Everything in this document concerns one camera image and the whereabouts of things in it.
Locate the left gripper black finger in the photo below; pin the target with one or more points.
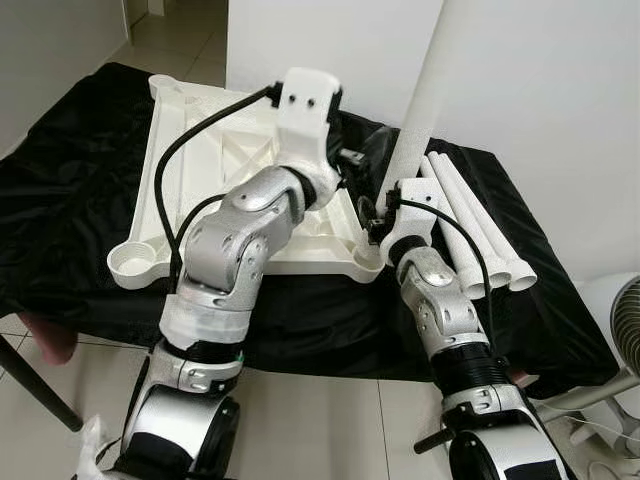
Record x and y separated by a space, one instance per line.
378 152

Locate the white plastic table top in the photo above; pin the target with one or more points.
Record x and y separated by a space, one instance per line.
320 250

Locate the white plastic table leg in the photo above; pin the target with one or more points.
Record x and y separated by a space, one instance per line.
427 80
446 180
451 230
487 220

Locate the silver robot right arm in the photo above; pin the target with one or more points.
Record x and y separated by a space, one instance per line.
440 300

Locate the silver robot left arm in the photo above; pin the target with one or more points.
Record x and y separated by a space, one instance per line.
240 230

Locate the black tablecloth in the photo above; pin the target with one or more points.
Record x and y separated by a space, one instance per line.
60 200

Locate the black metal table leg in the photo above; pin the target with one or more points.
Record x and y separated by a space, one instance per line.
40 385

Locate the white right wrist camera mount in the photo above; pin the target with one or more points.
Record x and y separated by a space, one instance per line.
418 235

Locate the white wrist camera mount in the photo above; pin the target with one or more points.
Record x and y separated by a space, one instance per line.
418 235
305 110

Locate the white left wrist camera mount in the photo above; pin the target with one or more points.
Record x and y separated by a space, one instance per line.
305 110

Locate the white pedestal fan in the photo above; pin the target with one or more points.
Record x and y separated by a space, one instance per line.
628 320

